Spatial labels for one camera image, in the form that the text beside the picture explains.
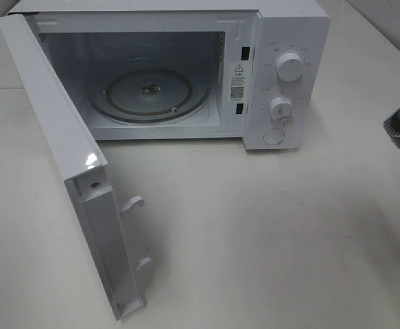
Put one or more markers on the white round door button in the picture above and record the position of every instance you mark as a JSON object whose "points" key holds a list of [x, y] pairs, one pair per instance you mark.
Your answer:
{"points": [[274, 136]]}

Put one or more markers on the white microwave door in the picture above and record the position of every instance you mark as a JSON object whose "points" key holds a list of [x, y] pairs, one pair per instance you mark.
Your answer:
{"points": [[82, 167]]}

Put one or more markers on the glass microwave turntable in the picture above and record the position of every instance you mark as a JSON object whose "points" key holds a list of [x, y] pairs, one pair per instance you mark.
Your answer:
{"points": [[148, 90]]}

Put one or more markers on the white lower timer knob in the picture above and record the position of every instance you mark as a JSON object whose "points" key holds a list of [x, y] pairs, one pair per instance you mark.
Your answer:
{"points": [[280, 108]]}

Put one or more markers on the white warning label sticker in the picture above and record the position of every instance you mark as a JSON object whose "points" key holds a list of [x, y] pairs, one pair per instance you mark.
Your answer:
{"points": [[238, 74]]}

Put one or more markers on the white microwave oven body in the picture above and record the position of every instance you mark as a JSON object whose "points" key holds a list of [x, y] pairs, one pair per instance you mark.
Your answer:
{"points": [[78, 34]]}

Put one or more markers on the white upper power knob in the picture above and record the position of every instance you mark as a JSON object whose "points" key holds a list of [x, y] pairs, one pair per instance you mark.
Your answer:
{"points": [[289, 66]]}

